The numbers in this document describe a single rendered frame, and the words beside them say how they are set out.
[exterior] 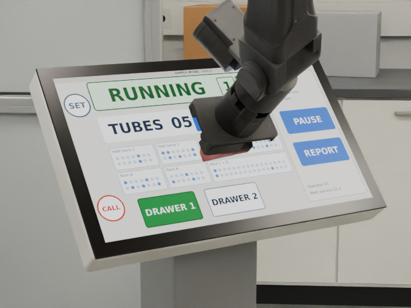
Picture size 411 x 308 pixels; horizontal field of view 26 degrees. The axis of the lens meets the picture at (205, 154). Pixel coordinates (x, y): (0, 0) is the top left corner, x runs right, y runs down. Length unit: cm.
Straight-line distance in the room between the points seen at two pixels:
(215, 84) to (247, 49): 50
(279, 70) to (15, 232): 146
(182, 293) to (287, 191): 23
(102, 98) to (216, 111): 30
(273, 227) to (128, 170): 24
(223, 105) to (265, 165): 35
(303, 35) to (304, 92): 61
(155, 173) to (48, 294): 107
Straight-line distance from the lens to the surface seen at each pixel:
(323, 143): 148
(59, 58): 217
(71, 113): 131
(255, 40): 91
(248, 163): 138
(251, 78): 94
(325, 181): 144
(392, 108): 346
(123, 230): 124
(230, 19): 101
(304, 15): 89
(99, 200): 125
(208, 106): 108
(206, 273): 143
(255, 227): 133
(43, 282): 231
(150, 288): 148
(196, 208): 130
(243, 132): 107
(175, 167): 132
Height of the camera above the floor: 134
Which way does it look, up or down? 12 degrees down
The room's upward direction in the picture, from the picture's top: straight up
